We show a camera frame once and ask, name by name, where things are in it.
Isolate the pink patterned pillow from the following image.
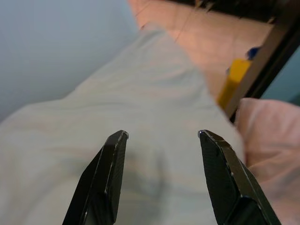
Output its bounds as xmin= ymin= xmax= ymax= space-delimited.
xmin=234 ymin=97 xmax=300 ymax=225

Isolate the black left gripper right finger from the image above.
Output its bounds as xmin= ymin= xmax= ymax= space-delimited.
xmin=198 ymin=129 xmax=282 ymax=225

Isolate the yellow object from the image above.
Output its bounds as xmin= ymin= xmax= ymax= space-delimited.
xmin=216 ymin=58 xmax=253 ymax=109

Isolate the cream white pillow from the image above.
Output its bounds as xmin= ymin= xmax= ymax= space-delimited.
xmin=0 ymin=28 xmax=247 ymax=225

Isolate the black door frame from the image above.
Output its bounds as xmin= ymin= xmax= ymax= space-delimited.
xmin=226 ymin=0 xmax=300 ymax=123

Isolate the small blue object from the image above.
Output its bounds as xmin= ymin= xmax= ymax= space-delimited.
xmin=245 ymin=46 xmax=263 ymax=60

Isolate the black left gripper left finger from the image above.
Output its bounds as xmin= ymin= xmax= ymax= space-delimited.
xmin=62 ymin=130 xmax=130 ymax=225

